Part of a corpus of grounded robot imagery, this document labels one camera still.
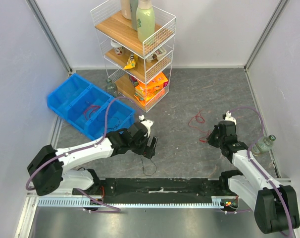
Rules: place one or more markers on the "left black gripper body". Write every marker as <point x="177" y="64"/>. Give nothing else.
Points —
<point x="140" y="147"/>

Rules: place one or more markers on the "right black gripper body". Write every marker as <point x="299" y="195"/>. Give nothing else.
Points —
<point x="213" y="137"/>

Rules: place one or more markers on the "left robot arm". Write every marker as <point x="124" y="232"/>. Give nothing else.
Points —
<point x="54" y="169"/>

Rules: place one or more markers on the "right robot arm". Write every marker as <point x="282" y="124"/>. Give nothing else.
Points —
<point x="275" y="206"/>

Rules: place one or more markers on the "right glass bottle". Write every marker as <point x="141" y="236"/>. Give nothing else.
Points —
<point x="263" y="145"/>

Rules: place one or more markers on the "glass bottle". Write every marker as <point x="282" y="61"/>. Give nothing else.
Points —
<point x="111" y="88"/>
<point x="263" y="145"/>

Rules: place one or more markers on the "orange snack box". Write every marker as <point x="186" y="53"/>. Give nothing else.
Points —
<point x="145" y="93"/>

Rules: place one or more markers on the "left glass bottle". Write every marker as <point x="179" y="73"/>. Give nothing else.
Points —
<point x="111" y="88"/>

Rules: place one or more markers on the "blue plastic bin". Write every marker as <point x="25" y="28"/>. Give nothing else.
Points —
<point x="83" y="105"/>

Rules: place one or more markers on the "yellow snack bag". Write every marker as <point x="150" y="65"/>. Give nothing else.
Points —
<point x="132" y="61"/>

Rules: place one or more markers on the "white cup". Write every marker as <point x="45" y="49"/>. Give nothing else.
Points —
<point x="118" y="48"/>

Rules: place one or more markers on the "green bottle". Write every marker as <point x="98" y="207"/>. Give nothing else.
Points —
<point x="145" y="20"/>

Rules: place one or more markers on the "beige bottle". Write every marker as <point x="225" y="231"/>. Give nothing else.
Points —
<point x="125" y="9"/>

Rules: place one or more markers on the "grey-green bottle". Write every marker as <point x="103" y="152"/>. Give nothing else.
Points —
<point x="133" y="9"/>

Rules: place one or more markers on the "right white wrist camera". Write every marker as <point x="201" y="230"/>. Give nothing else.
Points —
<point x="229" y="119"/>

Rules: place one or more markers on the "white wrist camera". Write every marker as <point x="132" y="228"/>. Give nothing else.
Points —
<point x="147" y="123"/>
<point x="229" y="119"/>

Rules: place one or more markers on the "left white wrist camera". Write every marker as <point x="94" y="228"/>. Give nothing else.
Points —
<point x="147" y="123"/>

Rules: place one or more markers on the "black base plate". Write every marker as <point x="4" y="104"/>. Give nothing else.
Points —
<point x="158" y="190"/>

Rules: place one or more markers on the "slotted cable duct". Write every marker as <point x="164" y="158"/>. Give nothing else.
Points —
<point x="87" y="203"/>

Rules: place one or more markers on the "white wire shelf rack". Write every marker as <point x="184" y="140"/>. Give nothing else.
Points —
<point x="110" y="25"/>

